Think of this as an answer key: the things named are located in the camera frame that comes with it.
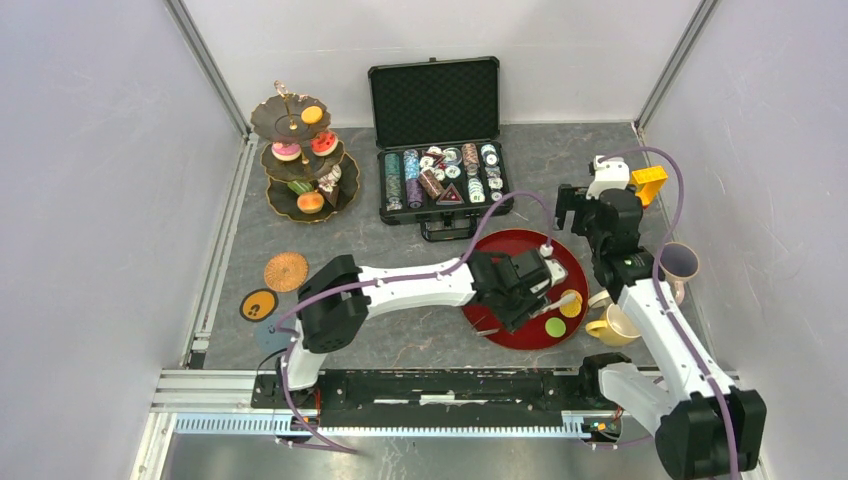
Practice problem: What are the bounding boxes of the red round tray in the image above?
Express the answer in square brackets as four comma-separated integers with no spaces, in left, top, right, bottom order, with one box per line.
[461,229,589,350]

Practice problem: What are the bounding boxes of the green macaron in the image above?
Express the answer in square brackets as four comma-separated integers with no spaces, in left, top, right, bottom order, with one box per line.
[544,317,567,338]

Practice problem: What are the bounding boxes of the orange waffle biscuit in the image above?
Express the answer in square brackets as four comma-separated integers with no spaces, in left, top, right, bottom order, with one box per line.
[558,289,583,318]

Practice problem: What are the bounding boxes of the chocolate cake slice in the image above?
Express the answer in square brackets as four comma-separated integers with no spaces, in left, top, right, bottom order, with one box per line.
[319,183,340,209]

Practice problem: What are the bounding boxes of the white striped donut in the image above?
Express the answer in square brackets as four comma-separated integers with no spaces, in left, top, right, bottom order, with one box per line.
[319,164,342,191]

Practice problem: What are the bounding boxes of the orange peach bun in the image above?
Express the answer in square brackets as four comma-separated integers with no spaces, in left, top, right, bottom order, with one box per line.
[296,191,325,215]

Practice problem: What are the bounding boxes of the white rectangular pastry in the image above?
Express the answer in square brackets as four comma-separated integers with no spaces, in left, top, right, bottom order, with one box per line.
[287,180,314,196]

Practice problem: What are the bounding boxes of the red frosted donut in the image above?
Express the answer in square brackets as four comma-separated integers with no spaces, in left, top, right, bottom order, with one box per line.
[310,130,339,157]

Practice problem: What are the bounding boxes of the pink frosted donut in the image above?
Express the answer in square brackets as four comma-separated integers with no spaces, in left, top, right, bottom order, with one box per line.
[271,142,302,162]

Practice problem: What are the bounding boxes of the yellow round cookie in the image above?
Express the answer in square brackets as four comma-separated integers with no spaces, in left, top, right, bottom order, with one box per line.
[300,105,324,125]

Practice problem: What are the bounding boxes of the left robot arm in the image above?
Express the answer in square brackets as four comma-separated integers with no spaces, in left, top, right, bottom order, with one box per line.
[275,246,567,408]

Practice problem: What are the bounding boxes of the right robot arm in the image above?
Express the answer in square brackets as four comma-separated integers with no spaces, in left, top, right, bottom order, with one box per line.
[556,184,767,479]

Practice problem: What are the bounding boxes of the toy block tower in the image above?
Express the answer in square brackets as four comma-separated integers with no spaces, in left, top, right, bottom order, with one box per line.
[630,165,668,209]

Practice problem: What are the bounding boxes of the beige purple mug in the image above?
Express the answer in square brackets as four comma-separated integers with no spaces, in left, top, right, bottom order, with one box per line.
[660,242,700,305]

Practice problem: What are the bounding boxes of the yellow cup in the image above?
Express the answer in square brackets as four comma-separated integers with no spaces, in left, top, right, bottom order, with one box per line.
[585,304,641,347]

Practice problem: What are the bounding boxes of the black poker chip case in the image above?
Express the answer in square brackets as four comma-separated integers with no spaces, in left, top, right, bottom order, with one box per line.
[367,56,511,242]

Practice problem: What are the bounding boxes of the woven coaster left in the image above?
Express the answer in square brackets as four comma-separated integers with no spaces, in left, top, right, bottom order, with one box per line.
[263,251,309,293]

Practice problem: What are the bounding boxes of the three-tier dessert stand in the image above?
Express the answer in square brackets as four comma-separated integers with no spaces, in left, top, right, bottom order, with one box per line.
[250,80,360,224]

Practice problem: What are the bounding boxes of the orange black coaster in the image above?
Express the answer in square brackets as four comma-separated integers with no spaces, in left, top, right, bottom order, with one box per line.
[238,288,279,323]

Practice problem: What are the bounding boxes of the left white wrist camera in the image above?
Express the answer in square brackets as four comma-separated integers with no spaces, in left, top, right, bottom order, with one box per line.
[534,244,568,294]

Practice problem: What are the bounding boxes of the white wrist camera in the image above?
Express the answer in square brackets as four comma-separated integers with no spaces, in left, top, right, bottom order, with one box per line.
[534,244,568,294]
[586,155,631,200]

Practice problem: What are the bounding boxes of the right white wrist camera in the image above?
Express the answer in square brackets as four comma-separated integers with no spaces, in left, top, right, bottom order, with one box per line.
[586,155,631,200]

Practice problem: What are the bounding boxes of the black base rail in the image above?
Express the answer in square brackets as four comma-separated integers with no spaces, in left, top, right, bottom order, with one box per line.
[250,368,623,443]

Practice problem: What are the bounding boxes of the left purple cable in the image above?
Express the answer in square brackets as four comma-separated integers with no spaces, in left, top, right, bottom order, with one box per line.
[274,192,556,455]

